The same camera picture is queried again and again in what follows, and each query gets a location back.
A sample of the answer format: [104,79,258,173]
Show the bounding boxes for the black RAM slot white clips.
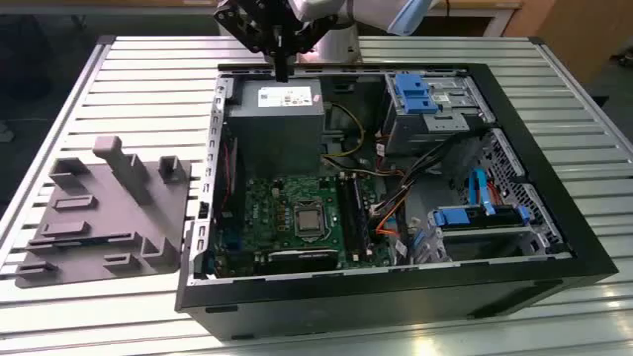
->
[340,174,360,260]

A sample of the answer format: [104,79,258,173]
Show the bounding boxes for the blue drive bay latch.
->
[393,73,440,115]

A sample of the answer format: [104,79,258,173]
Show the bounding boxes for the blue data wire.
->
[471,168,499,217]

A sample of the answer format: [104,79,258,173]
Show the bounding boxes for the green motherboard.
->
[212,173,397,277]

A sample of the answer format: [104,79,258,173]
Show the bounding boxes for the metal disk bay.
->
[428,205,571,260]

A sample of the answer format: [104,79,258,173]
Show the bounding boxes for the grey power supply unit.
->
[224,79,328,179]

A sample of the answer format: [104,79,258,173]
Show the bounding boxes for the metal drive cage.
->
[383,71,496,156]

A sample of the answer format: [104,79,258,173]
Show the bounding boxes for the silver CPU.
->
[295,207,324,231]

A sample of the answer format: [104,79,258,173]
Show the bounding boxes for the wooden desk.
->
[424,0,525,38]

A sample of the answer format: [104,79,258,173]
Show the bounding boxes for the wooden cabinet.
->
[504,0,633,85]

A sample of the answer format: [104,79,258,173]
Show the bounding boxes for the black graphics card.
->
[255,248,341,276]

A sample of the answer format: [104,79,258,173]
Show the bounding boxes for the black cable bundle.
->
[371,128,485,217]

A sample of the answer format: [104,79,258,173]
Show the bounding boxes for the grey parts rack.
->
[14,135,195,289]

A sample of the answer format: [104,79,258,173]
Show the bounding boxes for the black open PC case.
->
[175,62,620,341]

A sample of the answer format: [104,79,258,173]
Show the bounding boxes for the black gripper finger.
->
[214,0,284,83]
[283,25,328,83]

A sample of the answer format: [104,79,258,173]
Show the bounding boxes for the yellow wire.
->
[320,102,367,161]

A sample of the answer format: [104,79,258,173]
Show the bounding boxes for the orange red power cable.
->
[373,196,412,237]

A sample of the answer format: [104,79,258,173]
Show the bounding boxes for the hard disk in blue carrier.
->
[431,205,536,233]

